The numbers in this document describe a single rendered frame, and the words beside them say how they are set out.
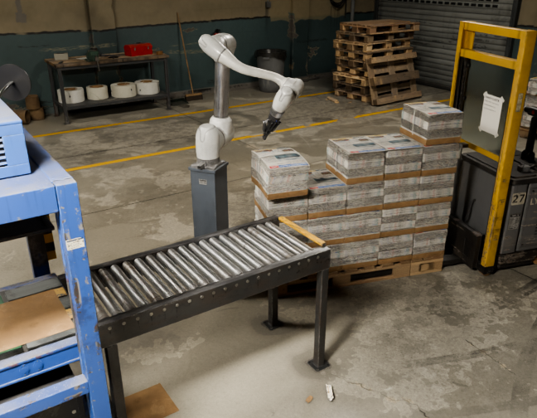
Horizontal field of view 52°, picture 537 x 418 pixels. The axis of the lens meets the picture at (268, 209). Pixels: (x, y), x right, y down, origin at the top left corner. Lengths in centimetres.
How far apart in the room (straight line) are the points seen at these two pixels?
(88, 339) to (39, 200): 62
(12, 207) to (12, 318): 85
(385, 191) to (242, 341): 147
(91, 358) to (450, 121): 290
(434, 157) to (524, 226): 100
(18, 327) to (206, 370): 127
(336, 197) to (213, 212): 87
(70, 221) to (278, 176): 181
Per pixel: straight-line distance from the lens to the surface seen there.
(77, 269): 218
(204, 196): 380
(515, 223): 467
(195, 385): 342
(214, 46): 358
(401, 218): 425
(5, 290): 301
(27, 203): 204
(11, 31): 961
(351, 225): 407
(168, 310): 268
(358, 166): 392
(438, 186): 431
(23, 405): 244
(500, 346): 396
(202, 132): 369
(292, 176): 364
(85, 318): 229
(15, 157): 217
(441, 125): 415
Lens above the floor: 224
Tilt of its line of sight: 24 degrees down
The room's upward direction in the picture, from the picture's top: straight up
